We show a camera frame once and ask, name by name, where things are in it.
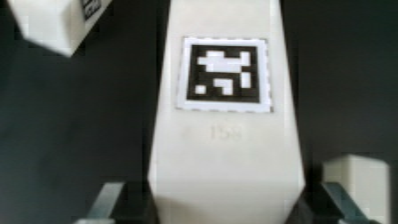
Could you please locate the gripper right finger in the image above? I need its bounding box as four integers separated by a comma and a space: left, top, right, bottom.
299, 182, 382, 224

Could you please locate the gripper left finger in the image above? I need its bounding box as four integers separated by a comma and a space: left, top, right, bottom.
71, 181, 149, 224

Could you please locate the white U-shaped obstacle fence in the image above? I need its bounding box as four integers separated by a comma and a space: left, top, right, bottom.
322, 154, 393, 224

